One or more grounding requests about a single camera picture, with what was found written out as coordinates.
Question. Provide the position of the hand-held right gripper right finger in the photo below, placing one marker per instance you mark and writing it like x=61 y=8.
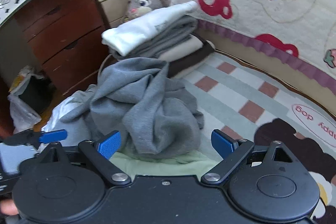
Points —
x=221 y=144

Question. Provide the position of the cream folded garment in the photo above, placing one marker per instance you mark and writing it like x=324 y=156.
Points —
x=183 y=48

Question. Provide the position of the reddish wooden drawer cabinet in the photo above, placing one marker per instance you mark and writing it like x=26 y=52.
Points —
x=65 y=29

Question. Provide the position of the grey folded garment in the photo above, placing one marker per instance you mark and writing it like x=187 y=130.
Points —
x=173 y=29

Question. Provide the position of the light green clothing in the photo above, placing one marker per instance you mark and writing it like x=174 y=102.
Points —
x=162 y=166

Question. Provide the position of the white folded garment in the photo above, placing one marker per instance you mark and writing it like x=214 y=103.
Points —
x=136 y=32

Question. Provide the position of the clear plastic bag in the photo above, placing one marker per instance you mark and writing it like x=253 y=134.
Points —
x=21 y=113

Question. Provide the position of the checked bear-print mat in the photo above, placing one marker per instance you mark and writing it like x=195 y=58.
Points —
x=236 y=87

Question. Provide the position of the white bear-print quilt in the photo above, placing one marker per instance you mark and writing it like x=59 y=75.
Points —
x=246 y=22

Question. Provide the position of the grey garment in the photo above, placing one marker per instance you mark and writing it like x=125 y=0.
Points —
x=147 y=108
x=173 y=29

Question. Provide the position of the beige bedside cabinet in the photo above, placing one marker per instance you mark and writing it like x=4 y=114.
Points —
x=115 y=7

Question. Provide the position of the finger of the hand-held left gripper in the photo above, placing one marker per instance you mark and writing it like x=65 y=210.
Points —
x=52 y=136

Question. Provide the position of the person's left hand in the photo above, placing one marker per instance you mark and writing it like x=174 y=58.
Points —
x=8 y=207

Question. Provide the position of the black waste bin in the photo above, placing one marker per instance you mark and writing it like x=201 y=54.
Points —
x=36 y=92

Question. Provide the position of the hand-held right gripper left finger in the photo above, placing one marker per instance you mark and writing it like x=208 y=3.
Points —
x=110 y=145

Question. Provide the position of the pale blue garment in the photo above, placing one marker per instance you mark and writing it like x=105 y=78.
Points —
x=68 y=113

